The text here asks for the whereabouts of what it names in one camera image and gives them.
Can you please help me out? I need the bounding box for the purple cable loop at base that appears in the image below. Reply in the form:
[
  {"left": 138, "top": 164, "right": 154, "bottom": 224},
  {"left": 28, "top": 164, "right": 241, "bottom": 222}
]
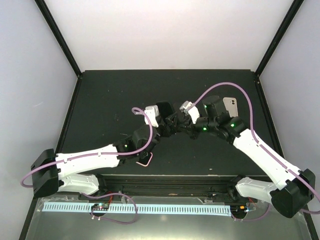
[{"left": 82, "top": 191, "right": 140, "bottom": 224}]

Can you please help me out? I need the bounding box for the left black frame post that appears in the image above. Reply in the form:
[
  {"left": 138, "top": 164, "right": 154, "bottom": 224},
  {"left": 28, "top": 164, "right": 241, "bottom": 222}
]
[{"left": 34, "top": 0, "right": 82, "bottom": 78}]

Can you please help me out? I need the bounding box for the left small circuit board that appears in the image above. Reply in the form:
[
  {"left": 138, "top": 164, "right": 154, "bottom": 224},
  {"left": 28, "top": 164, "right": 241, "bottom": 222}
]
[{"left": 91, "top": 203, "right": 109, "bottom": 211}]

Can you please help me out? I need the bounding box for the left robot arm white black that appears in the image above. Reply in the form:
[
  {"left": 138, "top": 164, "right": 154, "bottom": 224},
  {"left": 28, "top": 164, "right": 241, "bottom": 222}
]
[{"left": 30, "top": 110, "right": 180, "bottom": 200}]

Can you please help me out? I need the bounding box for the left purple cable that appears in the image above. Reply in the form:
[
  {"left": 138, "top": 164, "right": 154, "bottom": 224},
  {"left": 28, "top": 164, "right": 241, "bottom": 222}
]
[{"left": 20, "top": 107, "right": 155, "bottom": 188}]

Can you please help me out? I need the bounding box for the light blue slotted cable duct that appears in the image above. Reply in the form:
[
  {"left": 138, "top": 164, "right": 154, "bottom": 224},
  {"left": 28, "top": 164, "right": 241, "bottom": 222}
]
[{"left": 42, "top": 202, "right": 232, "bottom": 217}]

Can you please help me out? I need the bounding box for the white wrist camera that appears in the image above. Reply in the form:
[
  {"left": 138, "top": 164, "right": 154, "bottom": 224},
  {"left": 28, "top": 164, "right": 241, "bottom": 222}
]
[
  {"left": 179, "top": 101, "right": 200, "bottom": 124},
  {"left": 144, "top": 105, "right": 160, "bottom": 128}
]

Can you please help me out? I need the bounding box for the black frame post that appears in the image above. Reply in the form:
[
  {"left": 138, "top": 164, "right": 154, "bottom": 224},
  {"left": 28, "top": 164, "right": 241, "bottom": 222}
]
[
  {"left": 255, "top": 0, "right": 304, "bottom": 77},
  {"left": 34, "top": 0, "right": 82, "bottom": 78}
]

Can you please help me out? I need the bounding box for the phone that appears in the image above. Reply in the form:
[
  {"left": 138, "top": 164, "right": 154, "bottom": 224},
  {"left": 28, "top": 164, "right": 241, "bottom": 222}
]
[
  {"left": 156, "top": 101, "right": 175, "bottom": 119},
  {"left": 135, "top": 152, "right": 153, "bottom": 167}
]

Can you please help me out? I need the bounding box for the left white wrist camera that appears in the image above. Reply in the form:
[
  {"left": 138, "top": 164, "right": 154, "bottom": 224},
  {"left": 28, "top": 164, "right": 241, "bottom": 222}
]
[{"left": 144, "top": 105, "right": 160, "bottom": 128}]

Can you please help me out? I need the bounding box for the small circuit board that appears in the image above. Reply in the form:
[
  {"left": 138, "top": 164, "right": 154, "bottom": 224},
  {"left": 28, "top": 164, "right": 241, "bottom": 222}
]
[
  {"left": 230, "top": 205, "right": 250, "bottom": 213},
  {"left": 91, "top": 203, "right": 109, "bottom": 211}
]

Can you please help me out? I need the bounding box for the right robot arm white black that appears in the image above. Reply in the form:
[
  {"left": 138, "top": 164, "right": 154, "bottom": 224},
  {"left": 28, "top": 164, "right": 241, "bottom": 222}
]
[{"left": 179, "top": 95, "right": 316, "bottom": 218}]

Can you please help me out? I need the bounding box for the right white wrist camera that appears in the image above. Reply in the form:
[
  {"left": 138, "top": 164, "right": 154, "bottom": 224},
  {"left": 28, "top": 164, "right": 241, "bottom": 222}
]
[{"left": 179, "top": 101, "right": 200, "bottom": 124}]

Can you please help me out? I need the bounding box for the right black frame post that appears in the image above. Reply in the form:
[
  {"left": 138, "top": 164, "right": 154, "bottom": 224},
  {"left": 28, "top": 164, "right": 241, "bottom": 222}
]
[{"left": 255, "top": 0, "right": 304, "bottom": 77}]

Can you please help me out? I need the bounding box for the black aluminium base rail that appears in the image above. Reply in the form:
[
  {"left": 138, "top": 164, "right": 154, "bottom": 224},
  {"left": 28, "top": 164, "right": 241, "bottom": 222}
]
[{"left": 37, "top": 174, "right": 301, "bottom": 201}]

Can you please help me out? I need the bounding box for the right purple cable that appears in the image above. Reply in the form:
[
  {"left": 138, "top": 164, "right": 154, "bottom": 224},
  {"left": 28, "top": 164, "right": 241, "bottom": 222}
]
[{"left": 192, "top": 82, "right": 320, "bottom": 221}]

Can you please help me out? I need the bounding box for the right small circuit board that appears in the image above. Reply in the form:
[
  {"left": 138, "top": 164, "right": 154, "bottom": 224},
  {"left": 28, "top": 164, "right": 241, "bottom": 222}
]
[{"left": 230, "top": 205, "right": 250, "bottom": 213}]

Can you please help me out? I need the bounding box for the phone in pink case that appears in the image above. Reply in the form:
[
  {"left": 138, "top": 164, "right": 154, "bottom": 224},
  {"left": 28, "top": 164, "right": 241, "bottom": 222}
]
[{"left": 135, "top": 152, "right": 153, "bottom": 167}]

